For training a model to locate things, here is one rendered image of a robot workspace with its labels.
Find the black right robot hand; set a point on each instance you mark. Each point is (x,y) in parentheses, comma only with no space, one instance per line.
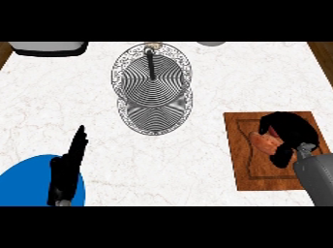
(292,129)

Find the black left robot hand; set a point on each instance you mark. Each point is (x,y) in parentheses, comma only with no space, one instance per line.
(68,164)

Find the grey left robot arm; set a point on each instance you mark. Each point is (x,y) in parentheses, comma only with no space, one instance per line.
(63,203)

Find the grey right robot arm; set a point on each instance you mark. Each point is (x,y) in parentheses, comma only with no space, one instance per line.
(323,179)

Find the orange sweet potato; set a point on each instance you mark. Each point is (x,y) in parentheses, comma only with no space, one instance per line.
(264,144)

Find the brown wooden cutting board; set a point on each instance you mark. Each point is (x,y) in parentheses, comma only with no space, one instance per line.
(249,171)

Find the blue round plate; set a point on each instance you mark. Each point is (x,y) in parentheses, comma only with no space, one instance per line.
(18,185)

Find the small grey round object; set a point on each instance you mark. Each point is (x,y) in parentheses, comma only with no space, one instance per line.
(211,43)

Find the grey and black appliance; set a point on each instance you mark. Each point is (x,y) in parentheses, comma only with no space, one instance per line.
(49,48)

